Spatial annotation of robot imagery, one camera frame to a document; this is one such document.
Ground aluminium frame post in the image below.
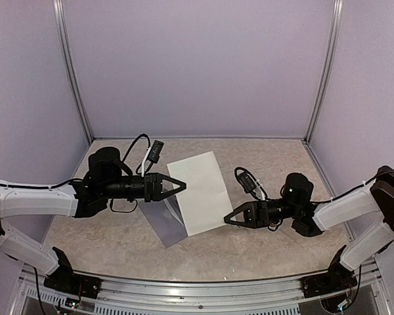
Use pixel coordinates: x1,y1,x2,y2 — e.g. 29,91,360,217
304,0,344,146
52,0,95,145

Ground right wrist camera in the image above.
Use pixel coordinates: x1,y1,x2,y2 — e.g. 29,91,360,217
234,167,267,201

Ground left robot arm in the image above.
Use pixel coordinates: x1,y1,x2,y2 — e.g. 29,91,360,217
0,146,186,292

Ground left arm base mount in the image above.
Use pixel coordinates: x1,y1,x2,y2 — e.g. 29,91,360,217
44,247,102,299

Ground grey paper envelope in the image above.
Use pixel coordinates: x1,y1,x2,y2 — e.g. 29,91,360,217
139,196,188,248

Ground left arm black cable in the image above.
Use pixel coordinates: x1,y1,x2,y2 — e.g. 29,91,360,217
121,133,151,165

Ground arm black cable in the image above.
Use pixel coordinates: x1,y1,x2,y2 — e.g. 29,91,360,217
328,169,394,203
121,133,151,165

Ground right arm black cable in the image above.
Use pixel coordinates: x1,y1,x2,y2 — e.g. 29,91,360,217
328,169,394,203

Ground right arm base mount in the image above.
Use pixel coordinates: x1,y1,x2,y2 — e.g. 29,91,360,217
300,245,358,298

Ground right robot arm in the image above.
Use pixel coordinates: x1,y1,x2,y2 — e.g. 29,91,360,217
224,165,394,291

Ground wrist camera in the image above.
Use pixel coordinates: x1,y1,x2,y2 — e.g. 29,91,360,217
234,167,267,201
136,140,164,177

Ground beige lined letter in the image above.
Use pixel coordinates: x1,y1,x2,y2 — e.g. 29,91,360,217
167,151,232,236

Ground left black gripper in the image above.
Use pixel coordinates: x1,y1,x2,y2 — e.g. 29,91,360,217
100,172,186,203

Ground right aluminium frame post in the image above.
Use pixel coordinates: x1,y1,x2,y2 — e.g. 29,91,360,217
304,0,344,146

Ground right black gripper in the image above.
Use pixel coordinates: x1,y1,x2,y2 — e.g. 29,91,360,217
223,198,300,228

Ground front aluminium rail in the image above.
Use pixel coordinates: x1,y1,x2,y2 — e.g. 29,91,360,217
10,261,391,314

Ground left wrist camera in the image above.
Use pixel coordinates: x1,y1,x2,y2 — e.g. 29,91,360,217
136,140,164,177

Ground left aluminium frame post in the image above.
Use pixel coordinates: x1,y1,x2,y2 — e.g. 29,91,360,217
52,0,95,145

